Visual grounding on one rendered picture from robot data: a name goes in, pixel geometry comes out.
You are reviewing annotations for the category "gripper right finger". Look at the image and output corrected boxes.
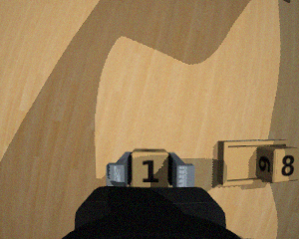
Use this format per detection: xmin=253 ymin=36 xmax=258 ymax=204
xmin=167 ymin=152 xmax=195 ymax=187

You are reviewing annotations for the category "tan calendar cube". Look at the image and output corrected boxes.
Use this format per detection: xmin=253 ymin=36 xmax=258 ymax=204
xmin=256 ymin=145 xmax=299 ymax=183
xmin=132 ymin=148 xmax=168 ymax=187

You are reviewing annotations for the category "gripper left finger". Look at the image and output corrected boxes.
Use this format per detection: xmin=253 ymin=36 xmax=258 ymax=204
xmin=106 ymin=151 xmax=132 ymax=187

